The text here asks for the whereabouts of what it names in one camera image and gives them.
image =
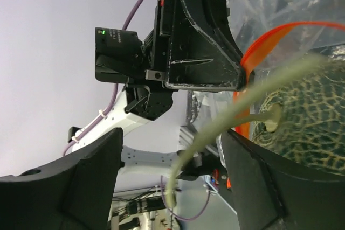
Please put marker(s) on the red zip clear bag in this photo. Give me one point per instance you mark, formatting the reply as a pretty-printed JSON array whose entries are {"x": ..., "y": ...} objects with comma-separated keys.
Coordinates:
[{"x": 272, "y": 33}]

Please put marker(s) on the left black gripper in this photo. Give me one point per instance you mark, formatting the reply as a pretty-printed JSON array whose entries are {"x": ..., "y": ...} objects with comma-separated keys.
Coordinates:
[{"x": 192, "y": 47}]

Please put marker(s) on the green netted melon toy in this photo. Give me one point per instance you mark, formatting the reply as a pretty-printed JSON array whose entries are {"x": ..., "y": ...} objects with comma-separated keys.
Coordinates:
[{"x": 297, "y": 112}]

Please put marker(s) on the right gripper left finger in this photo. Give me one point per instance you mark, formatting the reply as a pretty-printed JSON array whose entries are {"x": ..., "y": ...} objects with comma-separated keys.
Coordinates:
[{"x": 72, "y": 192}]

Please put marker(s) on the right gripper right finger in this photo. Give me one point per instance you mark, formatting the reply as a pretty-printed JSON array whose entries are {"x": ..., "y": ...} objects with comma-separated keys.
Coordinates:
[{"x": 272, "y": 192}]

